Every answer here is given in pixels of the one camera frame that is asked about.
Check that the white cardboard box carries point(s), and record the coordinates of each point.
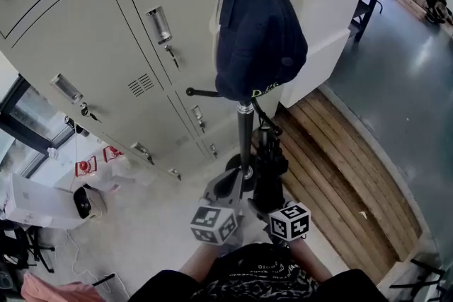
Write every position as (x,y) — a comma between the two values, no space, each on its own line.
(39,201)

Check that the black cup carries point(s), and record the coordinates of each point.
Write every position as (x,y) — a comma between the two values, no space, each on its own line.
(79,127)

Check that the wooden plank steps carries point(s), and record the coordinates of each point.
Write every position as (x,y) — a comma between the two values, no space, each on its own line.
(347,180)

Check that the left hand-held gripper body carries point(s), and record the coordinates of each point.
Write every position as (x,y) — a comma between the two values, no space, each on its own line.
(214,224)

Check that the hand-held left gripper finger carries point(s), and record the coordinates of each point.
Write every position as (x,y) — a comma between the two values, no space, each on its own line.
(209,189)
(239,192)

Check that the person's black patterned shirt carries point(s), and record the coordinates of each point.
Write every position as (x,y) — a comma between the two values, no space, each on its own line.
(255,279)

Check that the grey metal locker cabinet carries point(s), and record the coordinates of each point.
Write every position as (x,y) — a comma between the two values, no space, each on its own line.
(88,28)

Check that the person's left forearm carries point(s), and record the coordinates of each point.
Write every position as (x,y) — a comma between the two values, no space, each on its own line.
(198,263)

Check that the beige cloth bag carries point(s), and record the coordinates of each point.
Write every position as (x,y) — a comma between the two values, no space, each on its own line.
(216,17)

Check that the small white space heater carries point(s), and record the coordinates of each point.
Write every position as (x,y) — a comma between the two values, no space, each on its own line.
(90,203)

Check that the black framed window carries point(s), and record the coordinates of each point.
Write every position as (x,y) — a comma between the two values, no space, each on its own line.
(24,123)

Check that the clear water jug red cap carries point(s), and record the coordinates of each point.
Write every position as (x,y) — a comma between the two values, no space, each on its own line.
(99,178)
(127,166)

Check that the navy blue cap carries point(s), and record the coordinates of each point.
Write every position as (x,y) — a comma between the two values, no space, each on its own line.
(258,39)

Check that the black umbrella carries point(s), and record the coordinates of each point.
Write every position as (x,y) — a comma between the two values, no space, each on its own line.
(269,173)

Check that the black coat stand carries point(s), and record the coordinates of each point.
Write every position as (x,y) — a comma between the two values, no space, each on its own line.
(244,138)

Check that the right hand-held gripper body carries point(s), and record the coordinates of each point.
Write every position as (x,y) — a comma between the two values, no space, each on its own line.
(290,222)

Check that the white block cabinet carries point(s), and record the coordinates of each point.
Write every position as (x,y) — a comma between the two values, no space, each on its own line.
(325,10)

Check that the person's right forearm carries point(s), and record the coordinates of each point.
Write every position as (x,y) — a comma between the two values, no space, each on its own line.
(311,261)

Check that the pink cloth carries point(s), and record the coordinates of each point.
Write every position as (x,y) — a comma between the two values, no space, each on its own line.
(53,291)

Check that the black frame table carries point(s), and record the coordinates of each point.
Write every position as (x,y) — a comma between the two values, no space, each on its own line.
(368,7)

